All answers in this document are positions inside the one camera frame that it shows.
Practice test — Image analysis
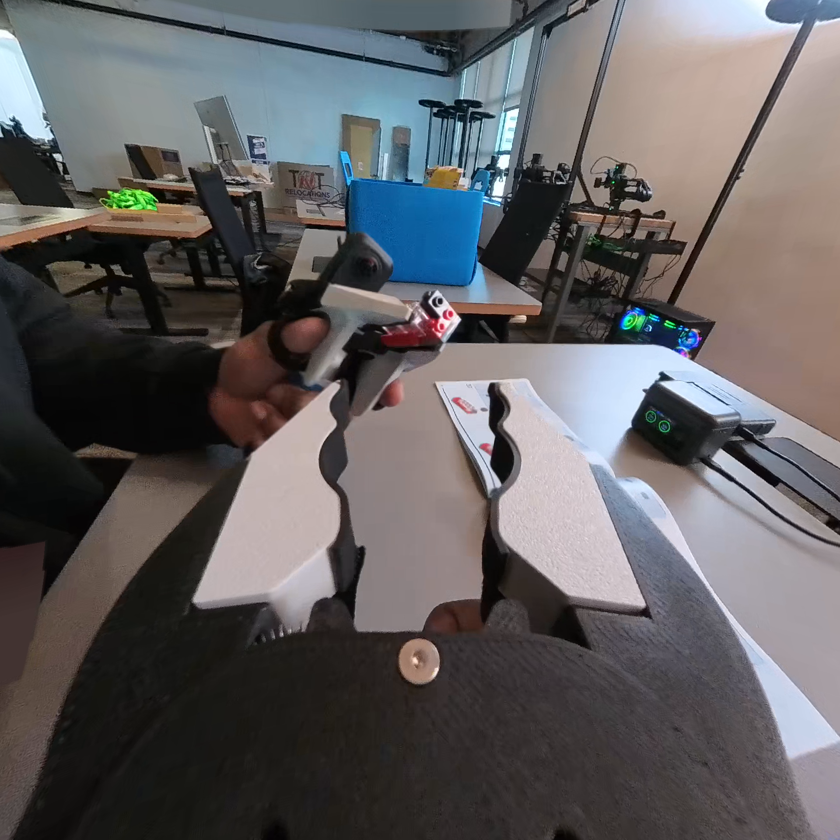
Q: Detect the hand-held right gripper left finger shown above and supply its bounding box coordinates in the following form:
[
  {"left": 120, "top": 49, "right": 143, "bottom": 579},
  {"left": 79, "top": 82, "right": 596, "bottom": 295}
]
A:
[{"left": 193, "top": 381, "right": 366, "bottom": 624}]

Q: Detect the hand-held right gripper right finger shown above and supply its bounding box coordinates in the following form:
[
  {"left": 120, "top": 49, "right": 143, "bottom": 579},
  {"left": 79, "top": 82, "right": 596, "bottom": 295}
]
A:
[{"left": 481, "top": 381, "right": 648, "bottom": 627}]

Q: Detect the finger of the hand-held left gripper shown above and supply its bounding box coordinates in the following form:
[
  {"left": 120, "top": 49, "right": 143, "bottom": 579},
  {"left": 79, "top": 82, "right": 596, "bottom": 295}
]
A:
[
  {"left": 346, "top": 344, "right": 442, "bottom": 419},
  {"left": 323, "top": 282, "right": 429, "bottom": 330}
]

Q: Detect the red grey toy brick model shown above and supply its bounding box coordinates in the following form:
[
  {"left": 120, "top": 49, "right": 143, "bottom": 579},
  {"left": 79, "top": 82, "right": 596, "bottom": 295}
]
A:
[{"left": 379, "top": 290, "right": 462, "bottom": 353}]

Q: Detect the person's left forearm dark sleeve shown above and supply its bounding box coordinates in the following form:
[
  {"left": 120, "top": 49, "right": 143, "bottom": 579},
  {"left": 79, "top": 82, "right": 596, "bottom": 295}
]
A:
[{"left": 0, "top": 255, "right": 227, "bottom": 549}]

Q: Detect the white side desk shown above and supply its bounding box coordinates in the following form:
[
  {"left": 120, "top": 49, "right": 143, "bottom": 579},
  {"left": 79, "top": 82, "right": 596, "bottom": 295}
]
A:
[{"left": 287, "top": 226, "right": 543, "bottom": 343}]

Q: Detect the wooden desk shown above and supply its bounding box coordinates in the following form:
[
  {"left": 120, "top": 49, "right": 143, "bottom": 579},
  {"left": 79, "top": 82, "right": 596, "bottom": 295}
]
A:
[{"left": 87, "top": 202, "right": 215, "bottom": 337}]

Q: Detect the person's left hand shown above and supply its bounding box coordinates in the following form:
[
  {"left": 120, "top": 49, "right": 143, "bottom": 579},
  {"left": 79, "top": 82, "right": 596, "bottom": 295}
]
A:
[{"left": 209, "top": 314, "right": 406, "bottom": 454}]

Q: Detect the blue fabric bin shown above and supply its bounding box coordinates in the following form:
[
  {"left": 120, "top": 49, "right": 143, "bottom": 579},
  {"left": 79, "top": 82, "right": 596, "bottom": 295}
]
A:
[{"left": 346, "top": 176, "right": 485, "bottom": 287}]

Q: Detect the brick instruction booklet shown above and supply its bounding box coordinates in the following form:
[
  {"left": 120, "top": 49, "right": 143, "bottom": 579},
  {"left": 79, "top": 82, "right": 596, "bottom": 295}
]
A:
[{"left": 435, "top": 377, "right": 824, "bottom": 765}]

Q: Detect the printed cardboard box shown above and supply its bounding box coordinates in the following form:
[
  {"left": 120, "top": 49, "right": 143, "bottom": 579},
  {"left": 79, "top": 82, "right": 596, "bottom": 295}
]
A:
[{"left": 276, "top": 161, "right": 337, "bottom": 212}]

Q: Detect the leaning cardboard sheet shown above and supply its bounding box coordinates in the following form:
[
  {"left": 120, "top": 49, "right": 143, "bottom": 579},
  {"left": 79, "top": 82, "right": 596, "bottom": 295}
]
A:
[{"left": 340, "top": 114, "right": 382, "bottom": 179}]

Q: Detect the black office chair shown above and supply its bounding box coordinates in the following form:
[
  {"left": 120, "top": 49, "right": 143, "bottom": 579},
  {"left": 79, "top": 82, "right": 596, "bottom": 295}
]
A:
[{"left": 188, "top": 164, "right": 293, "bottom": 337}]

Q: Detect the group of black stands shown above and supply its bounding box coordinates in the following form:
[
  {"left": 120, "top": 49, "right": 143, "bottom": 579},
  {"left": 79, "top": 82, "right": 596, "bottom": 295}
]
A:
[{"left": 419, "top": 98, "right": 497, "bottom": 181}]

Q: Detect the black charger with green displays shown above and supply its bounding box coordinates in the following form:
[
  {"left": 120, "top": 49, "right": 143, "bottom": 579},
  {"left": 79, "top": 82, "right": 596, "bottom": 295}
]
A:
[{"left": 631, "top": 379, "right": 744, "bottom": 467}]

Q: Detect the black chair back panel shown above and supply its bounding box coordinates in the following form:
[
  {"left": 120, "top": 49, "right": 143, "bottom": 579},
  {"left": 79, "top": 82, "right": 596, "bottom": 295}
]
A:
[{"left": 481, "top": 180, "right": 573, "bottom": 287}]

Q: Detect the leaning white panel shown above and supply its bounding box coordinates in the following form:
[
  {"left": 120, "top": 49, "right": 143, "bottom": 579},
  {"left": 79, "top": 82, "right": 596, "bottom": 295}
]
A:
[{"left": 194, "top": 96, "right": 252, "bottom": 164}]

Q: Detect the black power bank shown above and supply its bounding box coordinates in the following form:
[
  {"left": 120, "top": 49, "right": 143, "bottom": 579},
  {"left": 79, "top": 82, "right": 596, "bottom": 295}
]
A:
[{"left": 658, "top": 369, "right": 777, "bottom": 439}]

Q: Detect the computer case with coloured lights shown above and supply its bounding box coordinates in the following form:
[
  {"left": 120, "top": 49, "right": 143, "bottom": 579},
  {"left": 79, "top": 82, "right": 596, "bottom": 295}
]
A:
[{"left": 605, "top": 297, "right": 716, "bottom": 362}]

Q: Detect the black phone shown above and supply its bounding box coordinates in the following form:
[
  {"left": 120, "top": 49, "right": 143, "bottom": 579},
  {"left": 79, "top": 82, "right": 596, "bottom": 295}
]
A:
[{"left": 722, "top": 435, "right": 840, "bottom": 526}]

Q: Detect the equipment table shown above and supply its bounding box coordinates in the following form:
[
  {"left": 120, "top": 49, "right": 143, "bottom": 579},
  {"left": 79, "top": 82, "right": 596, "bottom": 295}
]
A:
[{"left": 543, "top": 209, "right": 689, "bottom": 343}]

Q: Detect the black tripod pole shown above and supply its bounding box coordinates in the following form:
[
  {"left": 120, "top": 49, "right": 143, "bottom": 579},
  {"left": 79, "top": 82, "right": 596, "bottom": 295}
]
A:
[{"left": 675, "top": 0, "right": 840, "bottom": 304}]

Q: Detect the black charger cable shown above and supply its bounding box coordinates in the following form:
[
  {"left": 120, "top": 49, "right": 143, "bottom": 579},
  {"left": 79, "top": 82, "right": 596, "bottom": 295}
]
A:
[{"left": 701, "top": 458, "right": 840, "bottom": 547}]

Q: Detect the green cord pile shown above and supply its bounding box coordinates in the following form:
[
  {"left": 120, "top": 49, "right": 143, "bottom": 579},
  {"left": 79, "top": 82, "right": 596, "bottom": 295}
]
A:
[{"left": 98, "top": 188, "right": 160, "bottom": 214}]

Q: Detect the black camera rig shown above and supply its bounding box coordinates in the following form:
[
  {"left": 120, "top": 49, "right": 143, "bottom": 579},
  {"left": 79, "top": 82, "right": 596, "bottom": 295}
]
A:
[{"left": 589, "top": 156, "right": 655, "bottom": 211}]

